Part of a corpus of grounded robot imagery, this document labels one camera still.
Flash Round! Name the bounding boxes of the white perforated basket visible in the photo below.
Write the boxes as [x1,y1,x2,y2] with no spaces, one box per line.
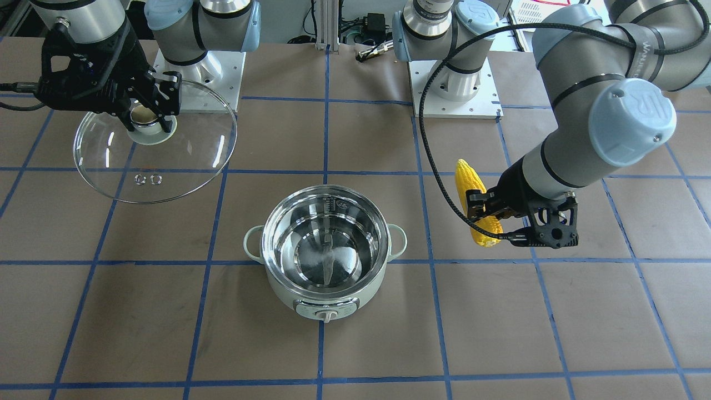
[510,1,565,24]

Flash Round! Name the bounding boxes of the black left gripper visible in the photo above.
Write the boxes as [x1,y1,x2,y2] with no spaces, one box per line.
[465,167,579,248]

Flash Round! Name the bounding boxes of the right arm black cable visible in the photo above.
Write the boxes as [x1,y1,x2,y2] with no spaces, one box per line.
[0,82,46,112]

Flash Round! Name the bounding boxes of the aluminium frame post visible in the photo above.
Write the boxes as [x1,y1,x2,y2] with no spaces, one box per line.
[313,0,340,53]

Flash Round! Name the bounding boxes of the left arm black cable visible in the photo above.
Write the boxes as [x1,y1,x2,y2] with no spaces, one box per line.
[418,0,711,241]

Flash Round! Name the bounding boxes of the yellow corn cob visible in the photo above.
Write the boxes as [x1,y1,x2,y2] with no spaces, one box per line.
[455,159,504,248]

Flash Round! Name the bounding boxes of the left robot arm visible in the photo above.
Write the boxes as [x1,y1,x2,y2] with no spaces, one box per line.
[393,1,709,249]

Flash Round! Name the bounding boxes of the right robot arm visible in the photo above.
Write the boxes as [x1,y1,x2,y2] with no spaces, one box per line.
[31,1,261,132]

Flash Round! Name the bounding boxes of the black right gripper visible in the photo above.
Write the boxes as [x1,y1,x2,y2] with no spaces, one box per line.
[37,22,182,133]

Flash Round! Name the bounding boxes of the black power adapter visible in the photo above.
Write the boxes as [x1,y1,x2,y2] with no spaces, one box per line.
[362,13,387,37]

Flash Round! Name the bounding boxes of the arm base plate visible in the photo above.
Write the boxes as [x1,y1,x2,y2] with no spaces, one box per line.
[424,60,503,119]
[153,51,247,113]

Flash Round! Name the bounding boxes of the silver connector plug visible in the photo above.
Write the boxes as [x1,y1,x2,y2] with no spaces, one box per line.
[355,39,394,63]

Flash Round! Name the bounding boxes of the pale green electric pot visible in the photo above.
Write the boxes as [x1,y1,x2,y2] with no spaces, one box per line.
[242,184,408,323]

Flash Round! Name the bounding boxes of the glass pot lid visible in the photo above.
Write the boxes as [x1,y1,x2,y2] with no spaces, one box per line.
[73,81,238,203]

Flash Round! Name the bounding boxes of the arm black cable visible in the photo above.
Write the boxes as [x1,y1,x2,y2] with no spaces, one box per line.
[418,0,711,241]
[0,82,46,112]

